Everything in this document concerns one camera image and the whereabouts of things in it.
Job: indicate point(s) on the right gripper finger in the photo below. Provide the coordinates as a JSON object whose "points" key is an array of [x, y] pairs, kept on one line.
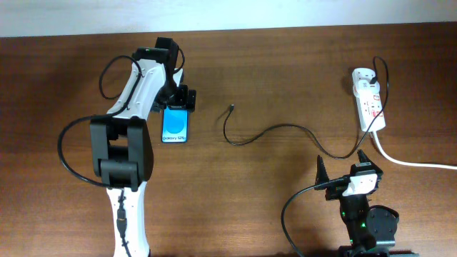
{"points": [[321, 174], [366, 161]]}

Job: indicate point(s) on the white power strip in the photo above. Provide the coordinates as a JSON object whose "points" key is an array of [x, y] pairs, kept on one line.
{"points": [[368, 100]]}

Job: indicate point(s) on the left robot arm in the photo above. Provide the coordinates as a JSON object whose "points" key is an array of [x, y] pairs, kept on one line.
{"points": [[122, 152]]}

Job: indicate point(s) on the blue Samsung Galaxy smartphone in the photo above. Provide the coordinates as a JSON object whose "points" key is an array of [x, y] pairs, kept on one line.
{"points": [[175, 126]]}

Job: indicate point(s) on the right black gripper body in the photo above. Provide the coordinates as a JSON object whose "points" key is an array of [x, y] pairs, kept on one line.
{"points": [[335, 193]]}

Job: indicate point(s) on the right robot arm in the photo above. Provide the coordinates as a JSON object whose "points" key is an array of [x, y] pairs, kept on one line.
{"points": [[371, 229]]}

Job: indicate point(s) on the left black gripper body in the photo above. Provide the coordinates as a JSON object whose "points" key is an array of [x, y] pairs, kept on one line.
{"points": [[176, 96]]}

